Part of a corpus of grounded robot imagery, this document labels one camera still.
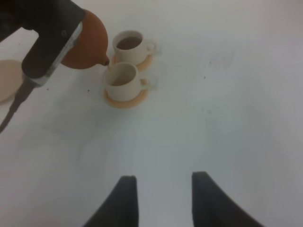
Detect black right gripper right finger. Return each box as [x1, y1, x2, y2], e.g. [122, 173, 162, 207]
[192, 172, 262, 227]

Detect far white teacup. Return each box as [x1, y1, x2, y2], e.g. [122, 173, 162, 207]
[112, 30, 158, 65]

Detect white teacup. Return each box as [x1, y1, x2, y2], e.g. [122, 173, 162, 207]
[112, 30, 158, 65]
[103, 62, 150, 102]

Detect beige round teapot saucer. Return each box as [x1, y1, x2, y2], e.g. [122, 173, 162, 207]
[0, 60, 23, 104]

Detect near white teacup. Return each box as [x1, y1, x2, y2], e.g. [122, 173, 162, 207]
[103, 62, 150, 102]

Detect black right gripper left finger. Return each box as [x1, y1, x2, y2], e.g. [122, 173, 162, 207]
[84, 176, 137, 227]

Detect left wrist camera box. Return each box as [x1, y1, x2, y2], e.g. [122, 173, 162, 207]
[0, 0, 85, 86]

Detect near orange coaster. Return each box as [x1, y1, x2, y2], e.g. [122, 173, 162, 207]
[103, 89, 149, 109]

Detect orange coaster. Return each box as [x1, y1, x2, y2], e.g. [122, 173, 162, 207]
[103, 89, 149, 109]
[111, 54, 153, 71]

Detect far orange coaster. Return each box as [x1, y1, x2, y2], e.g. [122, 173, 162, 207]
[111, 54, 153, 71]

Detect brown clay teapot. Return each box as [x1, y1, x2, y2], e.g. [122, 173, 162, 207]
[61, 10, 110, 70]

